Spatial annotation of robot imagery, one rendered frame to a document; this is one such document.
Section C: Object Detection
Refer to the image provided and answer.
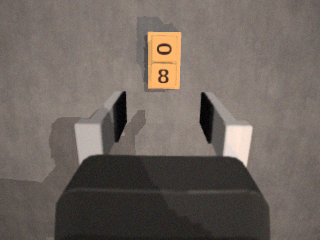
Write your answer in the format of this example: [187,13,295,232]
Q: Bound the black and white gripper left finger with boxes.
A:
[75,91,127,166]

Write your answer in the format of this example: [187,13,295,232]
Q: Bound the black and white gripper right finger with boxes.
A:
[199,92,252,167]

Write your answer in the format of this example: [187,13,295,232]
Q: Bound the orange number cube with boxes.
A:
[151,62,176,88]
[152,36,177,61]

